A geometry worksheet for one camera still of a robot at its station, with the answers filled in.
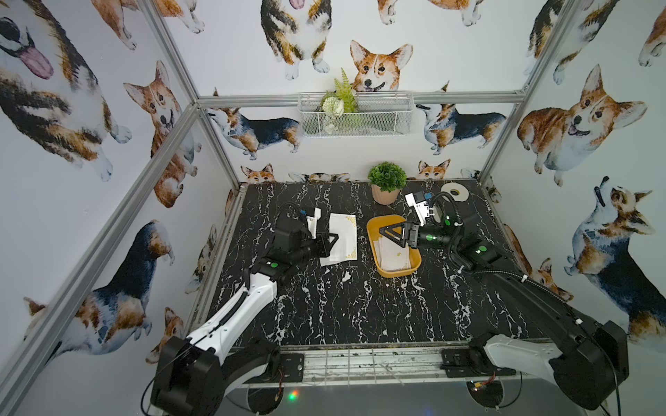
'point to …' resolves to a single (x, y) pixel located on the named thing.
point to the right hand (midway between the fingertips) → (382, 230)
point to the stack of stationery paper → (391, 256)
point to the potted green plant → (386, 179)
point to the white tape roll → (458, 191)
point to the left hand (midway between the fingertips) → (341, 233)
